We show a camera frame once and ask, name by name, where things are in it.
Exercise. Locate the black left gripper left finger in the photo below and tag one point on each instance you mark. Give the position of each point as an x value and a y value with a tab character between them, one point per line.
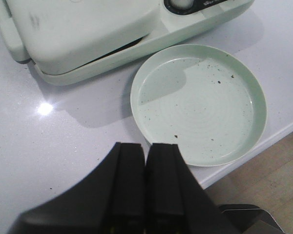
110	200

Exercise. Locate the left silver knob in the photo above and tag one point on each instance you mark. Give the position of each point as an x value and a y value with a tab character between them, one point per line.
182	4

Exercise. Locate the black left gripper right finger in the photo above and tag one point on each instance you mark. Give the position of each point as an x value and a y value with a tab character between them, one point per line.
175	202

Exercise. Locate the green sandwich maker lid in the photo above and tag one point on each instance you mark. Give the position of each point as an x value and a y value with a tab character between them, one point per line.
61	35

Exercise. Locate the green round plate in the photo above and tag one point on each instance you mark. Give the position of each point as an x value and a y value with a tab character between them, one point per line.
202	99

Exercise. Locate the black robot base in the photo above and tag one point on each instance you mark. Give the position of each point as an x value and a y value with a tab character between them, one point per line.
250	219

